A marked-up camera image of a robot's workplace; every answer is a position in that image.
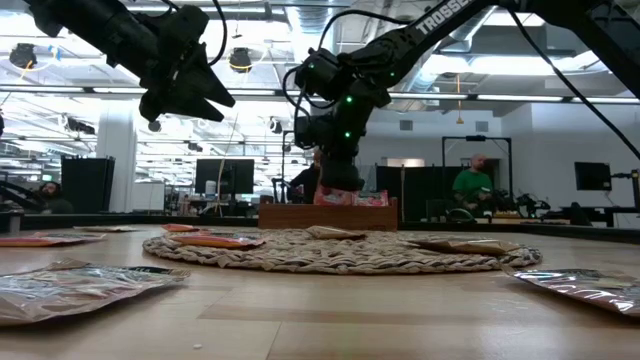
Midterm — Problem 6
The overhead light bar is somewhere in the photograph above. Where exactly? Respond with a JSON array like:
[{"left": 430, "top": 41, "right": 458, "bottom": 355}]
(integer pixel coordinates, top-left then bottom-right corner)
[{"left": 0, "top": 85, "right": 640, "bottom": 105}]

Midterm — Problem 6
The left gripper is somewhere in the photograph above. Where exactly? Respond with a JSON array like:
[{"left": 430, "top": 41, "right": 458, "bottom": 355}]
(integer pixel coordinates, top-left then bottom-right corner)
[{"left": 132, "top": 4, "right": 237, "bottom": 124}]

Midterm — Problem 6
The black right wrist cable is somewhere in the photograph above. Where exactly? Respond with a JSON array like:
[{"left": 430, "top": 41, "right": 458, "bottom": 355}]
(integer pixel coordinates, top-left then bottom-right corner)
[{"left": 282, "top": 8, "right": 416, "bottom": 121}]

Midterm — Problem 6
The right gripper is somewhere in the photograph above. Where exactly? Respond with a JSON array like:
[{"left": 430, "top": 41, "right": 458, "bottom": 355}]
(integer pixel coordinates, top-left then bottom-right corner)
[{"left": 319, "top": 85, "right": 392, "bottom": 194}]

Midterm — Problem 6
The black desk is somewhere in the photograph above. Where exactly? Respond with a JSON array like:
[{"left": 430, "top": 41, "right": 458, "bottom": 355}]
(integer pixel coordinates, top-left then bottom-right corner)
[{"left": 559, "top": 202, "right": 640, "bottom": 229}]

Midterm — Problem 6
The white pillar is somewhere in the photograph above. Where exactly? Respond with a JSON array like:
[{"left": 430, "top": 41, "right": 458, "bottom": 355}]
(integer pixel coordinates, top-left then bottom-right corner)
[{"left": 95, "top": 99, "right": 139, "bottom": 215}]

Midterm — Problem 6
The black partition wall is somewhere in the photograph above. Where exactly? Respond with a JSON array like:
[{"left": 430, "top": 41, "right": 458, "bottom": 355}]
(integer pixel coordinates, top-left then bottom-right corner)
[{"left": 375, "top": 164, "right": 501, "bottom": 224}]

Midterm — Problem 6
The small black monitor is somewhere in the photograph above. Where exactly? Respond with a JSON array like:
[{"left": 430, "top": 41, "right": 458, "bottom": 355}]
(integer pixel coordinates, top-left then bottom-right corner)
[{"left": 574, "top": 162, "right": 613, "bottom": 192}]

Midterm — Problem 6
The black computer monitor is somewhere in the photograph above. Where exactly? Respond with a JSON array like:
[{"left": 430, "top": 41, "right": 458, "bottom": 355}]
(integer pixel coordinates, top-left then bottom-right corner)
[{"left": 194, "top": 158, "right": 256, "bottom": 197}]

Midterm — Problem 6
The wooden compartment box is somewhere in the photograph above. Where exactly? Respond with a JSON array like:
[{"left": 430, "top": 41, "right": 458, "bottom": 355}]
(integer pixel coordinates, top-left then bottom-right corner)
[{"left": 258, "top": 197, "right": 400, "bottom": 232}]

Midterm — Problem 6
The round woven placemat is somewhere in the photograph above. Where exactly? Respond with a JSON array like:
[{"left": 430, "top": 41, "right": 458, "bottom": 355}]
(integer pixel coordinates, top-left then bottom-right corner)
[{"left": 142, "top": 227, "right": 544, "bottom": 275}]

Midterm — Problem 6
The beige tea packet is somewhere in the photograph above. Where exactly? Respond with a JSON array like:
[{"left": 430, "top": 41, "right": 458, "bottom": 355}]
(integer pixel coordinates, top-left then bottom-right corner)
[
  {"left": 504, "top": 267, "right": 640, "bottom": 320},
  {"left": 304, "top": 225, "right": 367, "bottom": 241},
  {"left": 0, "top": 259, "right": 192, "bottom": 329},
  {"left": 402, "top": 237, "right": 521, "bottom": 257},
  {"left": 73, "top": 225, "right": 144, "bottom": 234}
]

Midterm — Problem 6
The red tea packet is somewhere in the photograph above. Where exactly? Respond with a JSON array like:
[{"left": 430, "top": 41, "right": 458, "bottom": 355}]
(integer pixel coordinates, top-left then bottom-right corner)
[{"left": 355, "top": 189, "right": 390, "bottom": 208}]

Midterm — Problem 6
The black cabinet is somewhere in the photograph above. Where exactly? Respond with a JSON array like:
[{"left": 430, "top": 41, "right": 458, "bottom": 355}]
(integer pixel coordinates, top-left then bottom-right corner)
[{"left": 60, "top": 156, "right": 117, "bottom": 215}]

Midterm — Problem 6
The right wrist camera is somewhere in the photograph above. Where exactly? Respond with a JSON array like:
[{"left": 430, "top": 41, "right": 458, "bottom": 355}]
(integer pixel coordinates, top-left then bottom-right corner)
[{"left": 293, "top": 113, "right": 327, "bottom": 150}]

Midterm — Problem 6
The black station frame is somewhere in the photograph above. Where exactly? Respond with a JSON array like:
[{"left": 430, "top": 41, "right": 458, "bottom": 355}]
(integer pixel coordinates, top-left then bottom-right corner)
[{"left": 441, "top": 134, "right": 515, "bottom": 214}]

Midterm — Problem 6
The person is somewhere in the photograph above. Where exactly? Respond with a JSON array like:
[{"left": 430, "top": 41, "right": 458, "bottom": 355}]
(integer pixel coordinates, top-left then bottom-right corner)
[
  {"left": 289, "top": 149, "right": 324, "bottom": 205},
  {"left": 37, "top": 180, "right": 75, "bottom": 215},
  {"left": 451, "top": 153, "right": 494, "bottom": 211}
]

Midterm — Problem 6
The silver ventilation duct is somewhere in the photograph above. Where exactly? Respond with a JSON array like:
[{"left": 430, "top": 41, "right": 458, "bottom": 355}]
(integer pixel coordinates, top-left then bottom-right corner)
[{"left": 285, "top": 0, "right": 346, "bottom": 51}]

